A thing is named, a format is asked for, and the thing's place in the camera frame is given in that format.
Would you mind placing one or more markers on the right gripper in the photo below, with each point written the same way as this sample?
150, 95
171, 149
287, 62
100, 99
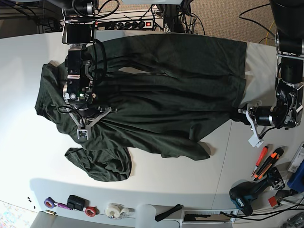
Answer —
86, 118

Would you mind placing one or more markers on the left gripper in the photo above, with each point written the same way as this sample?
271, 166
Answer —
259, 117

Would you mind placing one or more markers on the dark green t-shirt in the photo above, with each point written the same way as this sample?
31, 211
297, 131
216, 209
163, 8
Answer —
167, 92

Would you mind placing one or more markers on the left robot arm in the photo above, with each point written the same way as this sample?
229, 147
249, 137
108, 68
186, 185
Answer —
287, 112

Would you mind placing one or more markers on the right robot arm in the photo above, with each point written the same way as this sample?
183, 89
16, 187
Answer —
80, 20

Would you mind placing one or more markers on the black orange utility knife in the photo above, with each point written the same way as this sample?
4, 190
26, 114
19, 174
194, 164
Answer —
270, 161

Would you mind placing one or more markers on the blue box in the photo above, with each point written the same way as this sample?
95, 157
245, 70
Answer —
296, 182

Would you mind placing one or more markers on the purple tape roll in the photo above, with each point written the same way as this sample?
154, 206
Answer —
49, 203

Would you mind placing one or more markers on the red tape roll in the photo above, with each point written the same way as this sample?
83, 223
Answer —
91, 211

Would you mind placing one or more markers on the white tape roll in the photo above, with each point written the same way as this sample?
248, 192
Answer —
115, 211

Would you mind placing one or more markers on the white power strip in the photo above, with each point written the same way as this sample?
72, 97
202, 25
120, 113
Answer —
127, 25

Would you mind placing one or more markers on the black marker pen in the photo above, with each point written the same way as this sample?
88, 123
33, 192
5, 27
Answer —
164, 215

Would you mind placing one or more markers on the teal cordless drill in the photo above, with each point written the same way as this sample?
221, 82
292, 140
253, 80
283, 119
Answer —
245, 193

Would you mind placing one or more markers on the black action camera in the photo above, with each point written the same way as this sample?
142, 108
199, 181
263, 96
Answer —
75, 202

